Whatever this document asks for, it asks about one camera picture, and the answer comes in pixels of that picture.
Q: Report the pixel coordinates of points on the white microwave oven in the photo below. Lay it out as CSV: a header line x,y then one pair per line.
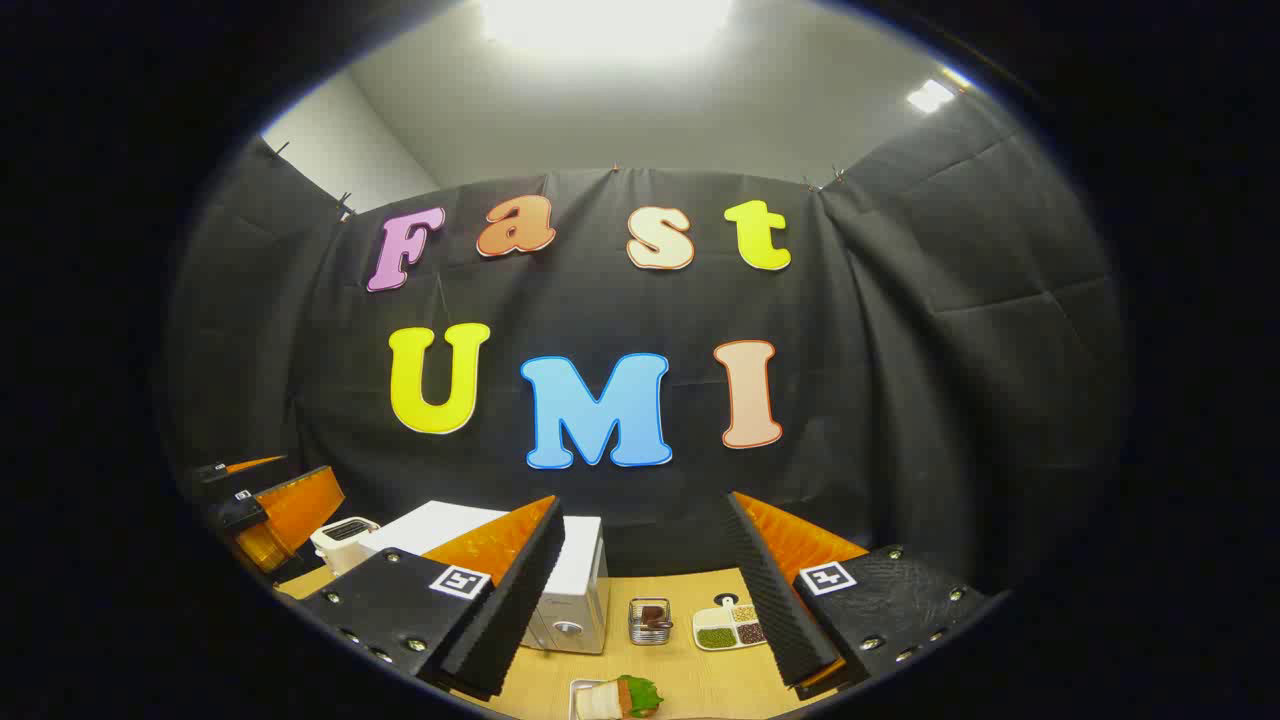
x,y
580,570

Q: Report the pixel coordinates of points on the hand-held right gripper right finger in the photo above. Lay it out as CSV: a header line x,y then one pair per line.
x,y
775,610

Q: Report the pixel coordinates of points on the metal mesh basket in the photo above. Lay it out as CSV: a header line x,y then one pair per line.
x,y
634,635

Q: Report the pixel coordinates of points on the sandwich with lettuce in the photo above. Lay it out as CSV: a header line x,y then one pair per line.
x,y
625,697

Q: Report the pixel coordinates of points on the white toaster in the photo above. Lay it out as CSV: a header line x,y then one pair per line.
x,y
345,545

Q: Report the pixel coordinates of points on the black backdrop cloth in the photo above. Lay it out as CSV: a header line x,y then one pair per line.
x,y
880,380

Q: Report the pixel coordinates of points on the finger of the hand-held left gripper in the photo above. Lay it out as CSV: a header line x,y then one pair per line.
x,y
215,475
300,510

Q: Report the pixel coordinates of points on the ceiling light panel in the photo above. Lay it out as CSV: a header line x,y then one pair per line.
x,y
930,96
610,20

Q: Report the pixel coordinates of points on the white divided bean dish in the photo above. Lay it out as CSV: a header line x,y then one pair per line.
x,y
725,632

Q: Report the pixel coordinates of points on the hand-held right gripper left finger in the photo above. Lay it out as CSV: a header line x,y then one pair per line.
x,y
520,600

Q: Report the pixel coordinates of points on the small white tray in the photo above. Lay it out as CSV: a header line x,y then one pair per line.
x,y
575,695

